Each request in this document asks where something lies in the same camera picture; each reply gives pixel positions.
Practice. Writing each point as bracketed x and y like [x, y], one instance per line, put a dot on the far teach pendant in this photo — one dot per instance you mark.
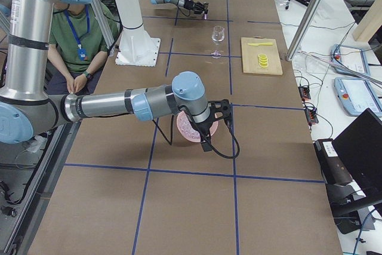
[350, 57]

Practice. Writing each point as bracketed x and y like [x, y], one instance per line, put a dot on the person in green shirt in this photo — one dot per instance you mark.
[77, 49]

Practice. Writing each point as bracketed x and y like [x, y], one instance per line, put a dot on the aluminium frame post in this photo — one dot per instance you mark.
[302, 29]

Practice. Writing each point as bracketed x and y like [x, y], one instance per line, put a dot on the clear wine glass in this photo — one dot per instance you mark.
[218, 35]

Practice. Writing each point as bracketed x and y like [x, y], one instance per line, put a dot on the black laptop monitor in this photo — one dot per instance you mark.
[359, 148]

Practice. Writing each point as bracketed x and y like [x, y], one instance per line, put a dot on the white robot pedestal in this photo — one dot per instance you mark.
[136, 47]

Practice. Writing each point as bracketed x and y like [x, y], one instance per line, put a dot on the teach pendant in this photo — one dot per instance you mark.
[350, 57]
[356, 95]

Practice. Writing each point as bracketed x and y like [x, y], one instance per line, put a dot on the near teach pendant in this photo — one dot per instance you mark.
[356, 95]

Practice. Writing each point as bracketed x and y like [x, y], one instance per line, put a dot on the steel jigger cup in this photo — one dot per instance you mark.
[205, 13]

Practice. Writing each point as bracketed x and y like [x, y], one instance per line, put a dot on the pink bowl with ice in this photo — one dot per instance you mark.
[186, 129]

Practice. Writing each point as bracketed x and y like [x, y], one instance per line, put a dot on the yellow plastic knife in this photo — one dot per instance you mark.
[257, 44]

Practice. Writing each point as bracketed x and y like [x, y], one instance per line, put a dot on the metal rod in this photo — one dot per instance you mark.
[340, 66]

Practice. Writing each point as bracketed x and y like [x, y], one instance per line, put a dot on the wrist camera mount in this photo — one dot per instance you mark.
[220, 110]

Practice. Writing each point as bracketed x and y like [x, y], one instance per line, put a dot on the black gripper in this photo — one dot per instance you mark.
[190, 3]
[203, 128]

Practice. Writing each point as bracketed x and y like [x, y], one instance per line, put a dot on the black box device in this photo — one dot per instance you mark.
[333, 169]

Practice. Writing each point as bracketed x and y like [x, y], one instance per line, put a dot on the bamboo cutting board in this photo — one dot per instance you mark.
[250, 57]

